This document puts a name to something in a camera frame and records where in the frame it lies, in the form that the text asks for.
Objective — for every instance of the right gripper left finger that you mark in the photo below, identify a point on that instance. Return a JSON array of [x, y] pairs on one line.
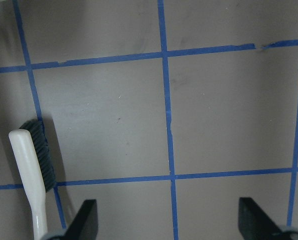
[[85, 225]]

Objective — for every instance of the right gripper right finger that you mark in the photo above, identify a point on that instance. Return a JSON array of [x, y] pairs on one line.
[[255, 224]]

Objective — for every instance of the beige hand brush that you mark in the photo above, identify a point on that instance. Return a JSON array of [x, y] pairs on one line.
[[32, 155]]

